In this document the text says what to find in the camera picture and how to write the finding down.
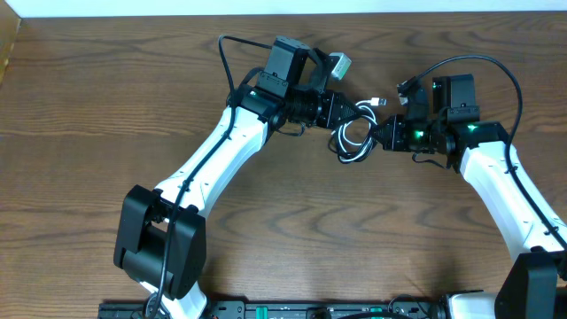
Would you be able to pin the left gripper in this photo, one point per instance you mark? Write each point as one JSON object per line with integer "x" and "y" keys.
{"x": 330, "y": 109}

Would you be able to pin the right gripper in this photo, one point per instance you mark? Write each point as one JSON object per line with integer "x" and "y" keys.
{"x": 396, "y": 122}

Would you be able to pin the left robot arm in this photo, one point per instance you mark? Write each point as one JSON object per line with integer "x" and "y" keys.
{"x": 161, "y": 239}

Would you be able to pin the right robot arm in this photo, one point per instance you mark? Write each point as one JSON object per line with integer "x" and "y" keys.
{"x": 449, "y": 123}

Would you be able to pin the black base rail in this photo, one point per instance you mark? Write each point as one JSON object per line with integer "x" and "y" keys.
{"x": 245, "y": 310}

